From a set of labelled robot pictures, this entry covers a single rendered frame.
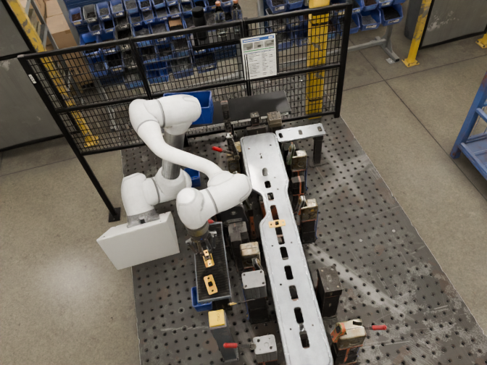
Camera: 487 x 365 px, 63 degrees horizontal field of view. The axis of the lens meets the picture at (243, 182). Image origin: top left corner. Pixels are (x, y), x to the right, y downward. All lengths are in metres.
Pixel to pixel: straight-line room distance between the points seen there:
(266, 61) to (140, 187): 1.08
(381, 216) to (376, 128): 1.67
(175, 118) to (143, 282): 0.98
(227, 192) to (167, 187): 0.84
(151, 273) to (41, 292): 1.30
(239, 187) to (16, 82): 2.84
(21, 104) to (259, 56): 2.35
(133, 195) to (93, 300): 1.21
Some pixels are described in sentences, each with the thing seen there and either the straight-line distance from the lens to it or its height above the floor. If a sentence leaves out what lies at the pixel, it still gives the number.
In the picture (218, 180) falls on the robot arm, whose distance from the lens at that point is 1.47.
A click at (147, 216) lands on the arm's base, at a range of 2.27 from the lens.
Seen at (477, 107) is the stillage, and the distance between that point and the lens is 3.54.
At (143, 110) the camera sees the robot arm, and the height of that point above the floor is 1.61.
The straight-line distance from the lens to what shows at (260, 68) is 2.60.
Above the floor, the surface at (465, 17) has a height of 0.40.
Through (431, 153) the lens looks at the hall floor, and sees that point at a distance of 3.90.
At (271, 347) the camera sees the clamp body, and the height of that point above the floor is 1.05.
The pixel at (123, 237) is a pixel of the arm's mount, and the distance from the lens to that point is 2.18.
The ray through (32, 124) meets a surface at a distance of 4.26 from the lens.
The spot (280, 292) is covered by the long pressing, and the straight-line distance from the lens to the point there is 1.85.
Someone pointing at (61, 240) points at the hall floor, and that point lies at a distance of 3.65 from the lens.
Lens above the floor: 2.69
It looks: 50 degrees down
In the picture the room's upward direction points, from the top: 8 degrees counter-clockwise
